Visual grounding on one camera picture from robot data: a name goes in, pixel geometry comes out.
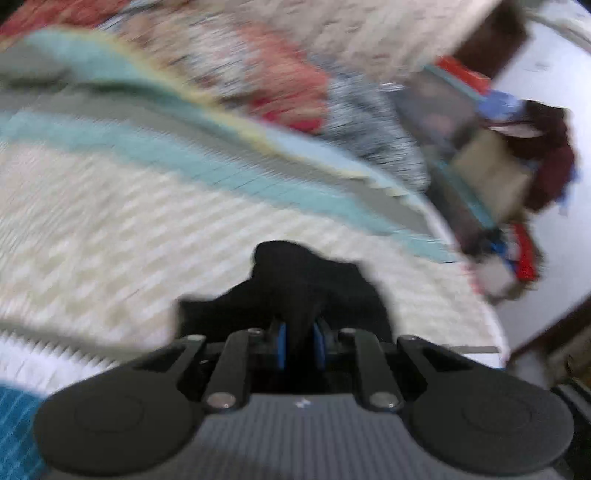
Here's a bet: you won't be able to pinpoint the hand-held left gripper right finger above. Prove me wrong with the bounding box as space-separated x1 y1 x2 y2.
313 318 469 412

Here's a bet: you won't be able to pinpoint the red bag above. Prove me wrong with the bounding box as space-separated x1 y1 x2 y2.
508 224 543 282

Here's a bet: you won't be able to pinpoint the red floral blanket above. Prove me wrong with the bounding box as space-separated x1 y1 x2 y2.
0 0 130 38

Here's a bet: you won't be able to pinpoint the red box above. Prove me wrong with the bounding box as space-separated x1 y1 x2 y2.
434 55 492 95

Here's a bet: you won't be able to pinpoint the maroon cloth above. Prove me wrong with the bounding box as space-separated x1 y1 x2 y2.
489 99 578 213

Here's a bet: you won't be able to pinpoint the blue cloth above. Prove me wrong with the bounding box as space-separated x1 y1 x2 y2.
478 90 527 121

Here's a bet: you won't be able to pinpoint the black pants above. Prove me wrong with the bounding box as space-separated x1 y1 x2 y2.
175 240 393 398

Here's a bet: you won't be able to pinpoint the dark wooden furniture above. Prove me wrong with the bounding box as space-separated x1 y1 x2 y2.
455 0 529 79

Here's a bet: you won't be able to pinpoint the blue and beige patterned bedsheet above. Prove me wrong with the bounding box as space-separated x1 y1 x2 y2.
0 28 509 480

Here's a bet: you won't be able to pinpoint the cardboard box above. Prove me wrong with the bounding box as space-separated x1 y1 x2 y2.
450 129 536 222

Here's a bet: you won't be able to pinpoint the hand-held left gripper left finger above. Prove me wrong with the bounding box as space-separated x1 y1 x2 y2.
131 320 287 412

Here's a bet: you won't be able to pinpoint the multicolour patchwork quilt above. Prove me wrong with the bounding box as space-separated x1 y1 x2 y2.
115 14 430 195

